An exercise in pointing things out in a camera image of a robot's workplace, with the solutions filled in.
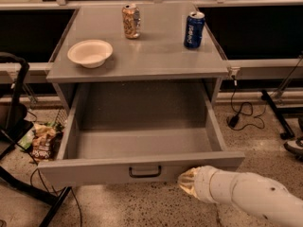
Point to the tan patterned soda can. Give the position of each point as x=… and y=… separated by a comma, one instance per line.
x=131, y=21

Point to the black metal stand frame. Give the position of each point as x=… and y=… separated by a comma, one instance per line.
x=13, y=117

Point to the white paper bowl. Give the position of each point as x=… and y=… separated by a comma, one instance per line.
x=90, y=53

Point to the green snack bag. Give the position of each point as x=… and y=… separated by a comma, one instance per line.
x=26, y=140

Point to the grey top drawer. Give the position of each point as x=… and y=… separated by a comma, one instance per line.
x=112, y=126

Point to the blue Pepsi can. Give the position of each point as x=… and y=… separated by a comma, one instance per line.
x=194, y=29

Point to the black top drawer handle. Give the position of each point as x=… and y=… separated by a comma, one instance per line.
x=140, y=172

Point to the white wall power outlet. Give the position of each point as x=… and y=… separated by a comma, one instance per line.
x=233, y=71

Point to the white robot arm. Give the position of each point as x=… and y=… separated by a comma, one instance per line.
x=251, y=193

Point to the brown chip bag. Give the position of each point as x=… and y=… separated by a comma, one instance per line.
x=43, y=142

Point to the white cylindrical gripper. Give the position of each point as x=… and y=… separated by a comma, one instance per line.
x=204, y=183

